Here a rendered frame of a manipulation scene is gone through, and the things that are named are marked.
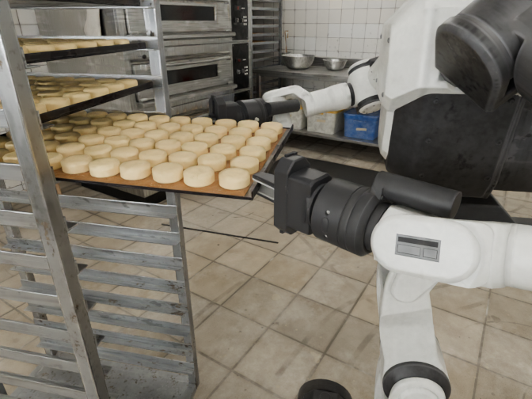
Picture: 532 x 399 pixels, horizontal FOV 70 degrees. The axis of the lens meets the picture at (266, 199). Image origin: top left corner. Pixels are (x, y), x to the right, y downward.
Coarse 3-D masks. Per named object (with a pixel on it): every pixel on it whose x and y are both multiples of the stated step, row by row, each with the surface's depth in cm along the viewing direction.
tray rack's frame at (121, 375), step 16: (0, 208) 125; (48, 352) 152; (48, 368) 148; (112, 368) 148; (128, 368) 147; (144, 368) 147; (0, 384) 131; (80, 384) 141; (112, 384) 141; (128, 384) 141; (144, 384) 141; (160, 384) 141; (176, 384) 141; (192, 384) 141
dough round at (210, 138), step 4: (204, 132) 81; (208, 132) 81; (196, 136) 78; (200, 136) 78; (204, 136) 78; (208, 136) 78; (212, 136) 78; (216, 136) 79; (196, 140) 78; (200, 140) 77; (204, 140) 77; (208, 140) 77; (212, 140) 78; (216, 140) 78; (208, 144) 78; (212, 144) 78
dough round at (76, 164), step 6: (72, 156) 67; (78, 156) 67; (84, 156) 67; (66, 162) 64; (72, 162) 64; (78, 162) 64; (84, 162) 65; (66, 168) 64; (72, 168) 64; (78, 168) 65; (84, 168) 65
